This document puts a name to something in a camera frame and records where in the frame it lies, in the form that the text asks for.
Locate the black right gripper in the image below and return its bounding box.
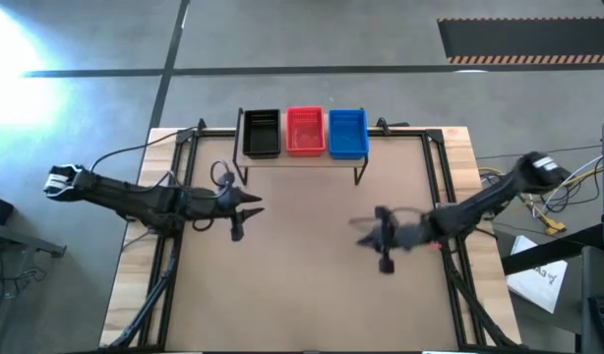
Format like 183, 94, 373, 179
348, 206, 432, 256

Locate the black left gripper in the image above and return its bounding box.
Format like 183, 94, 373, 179
186, 186, 266, 223

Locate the black plastic slotted basket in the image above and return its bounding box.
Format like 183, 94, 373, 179
242, 108, 282, 159

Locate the red plastic slotted basket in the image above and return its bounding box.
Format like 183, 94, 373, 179
285, 106, 328, 158

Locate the blue plastic slotted basket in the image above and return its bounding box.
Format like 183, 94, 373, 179
328, 108, 370, 160

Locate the white paper sheet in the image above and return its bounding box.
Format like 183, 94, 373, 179
506, 234, 569, 315

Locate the black hazard-striped floor mat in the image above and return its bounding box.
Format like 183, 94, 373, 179
437, 17, 604, 66

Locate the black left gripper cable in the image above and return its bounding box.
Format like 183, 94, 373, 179
210, 159, 236, 191

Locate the black table frame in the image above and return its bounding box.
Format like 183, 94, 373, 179
99, 117, 520, 353

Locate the yellow cable connector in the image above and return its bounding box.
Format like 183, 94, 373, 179
545, 218, 569, 237

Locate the tangled floor cable bundle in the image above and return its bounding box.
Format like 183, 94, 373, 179
477, 146, 604, 232

